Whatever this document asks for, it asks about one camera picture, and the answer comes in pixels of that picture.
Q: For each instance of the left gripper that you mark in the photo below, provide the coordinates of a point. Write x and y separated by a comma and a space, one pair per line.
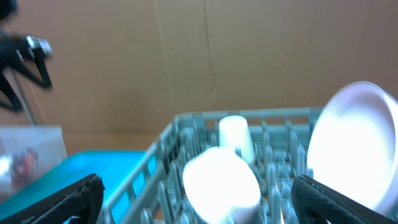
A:
15, 51

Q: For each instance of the clear plastic bin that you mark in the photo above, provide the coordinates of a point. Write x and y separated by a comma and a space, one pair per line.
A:
27, 153

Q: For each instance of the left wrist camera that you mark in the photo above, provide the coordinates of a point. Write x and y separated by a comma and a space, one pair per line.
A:
38, 43

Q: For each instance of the teal serving tray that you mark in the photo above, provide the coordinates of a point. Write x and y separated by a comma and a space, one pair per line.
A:
112, 166

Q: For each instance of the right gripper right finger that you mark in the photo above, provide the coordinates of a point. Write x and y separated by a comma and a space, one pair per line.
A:
315, 203

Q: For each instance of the grey dishwasher rack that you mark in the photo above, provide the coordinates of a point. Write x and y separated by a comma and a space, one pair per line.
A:
280, 138

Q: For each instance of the white paper cup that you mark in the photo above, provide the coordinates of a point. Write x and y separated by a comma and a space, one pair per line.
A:
234, 132

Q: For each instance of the large white plate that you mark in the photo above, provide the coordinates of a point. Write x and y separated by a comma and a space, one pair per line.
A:
353, 147

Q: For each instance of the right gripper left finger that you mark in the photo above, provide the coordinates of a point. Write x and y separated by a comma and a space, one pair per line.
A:
80, 202

